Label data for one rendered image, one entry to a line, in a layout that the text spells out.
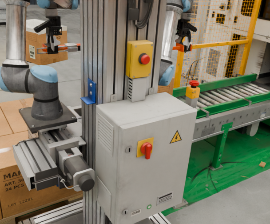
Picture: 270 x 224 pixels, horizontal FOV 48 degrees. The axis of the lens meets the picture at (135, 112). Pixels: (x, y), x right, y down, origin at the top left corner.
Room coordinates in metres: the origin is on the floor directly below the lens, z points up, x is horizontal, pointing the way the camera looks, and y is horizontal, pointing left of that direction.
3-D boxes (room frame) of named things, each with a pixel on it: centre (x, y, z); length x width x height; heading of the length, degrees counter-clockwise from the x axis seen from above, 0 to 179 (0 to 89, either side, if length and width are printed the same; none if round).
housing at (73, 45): (1.99, 0.46, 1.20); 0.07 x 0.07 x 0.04; 34
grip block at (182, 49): (2.20, -0.32, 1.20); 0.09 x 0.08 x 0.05; 34
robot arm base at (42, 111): (1.31, 0.43, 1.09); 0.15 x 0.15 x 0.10
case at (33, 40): (3.62, 1.23, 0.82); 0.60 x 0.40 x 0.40; 54
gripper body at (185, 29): (2.18, -0.30, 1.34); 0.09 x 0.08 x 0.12; 125
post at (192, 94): (1.93, -0.38, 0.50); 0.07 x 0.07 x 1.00; 34
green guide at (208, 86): (3.09, -0.74, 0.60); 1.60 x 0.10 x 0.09; 124
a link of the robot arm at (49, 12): (1.92, 0.56, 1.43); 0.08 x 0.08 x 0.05
